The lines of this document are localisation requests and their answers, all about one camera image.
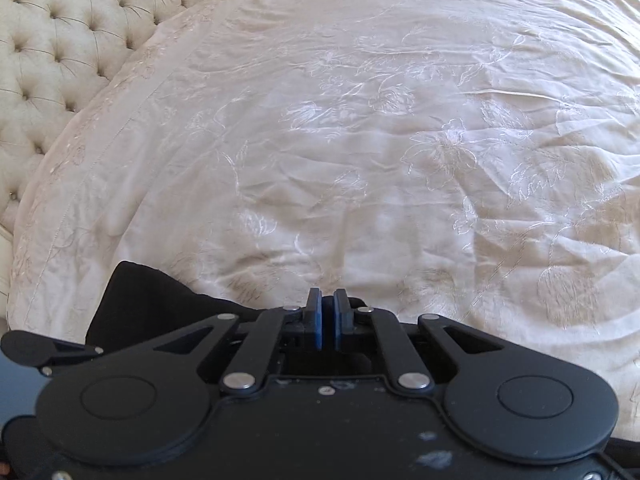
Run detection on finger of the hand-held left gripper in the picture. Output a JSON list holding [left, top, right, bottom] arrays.
[[0, 331, 105, 378]]

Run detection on black pants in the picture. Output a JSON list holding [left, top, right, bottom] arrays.
[[84, 260, 307, 347]]

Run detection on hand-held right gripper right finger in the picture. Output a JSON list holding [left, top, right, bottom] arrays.
[[332, 287, 506, 394]]

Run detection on cream embroidered bedspread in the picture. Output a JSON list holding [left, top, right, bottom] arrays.
[[5, 0, 640, 443]]

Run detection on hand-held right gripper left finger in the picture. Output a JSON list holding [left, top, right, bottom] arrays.
[[152, 287, 325, 394]]

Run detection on beige tufted headboard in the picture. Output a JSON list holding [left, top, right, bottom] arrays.
[[0, 0, 251, 243]]

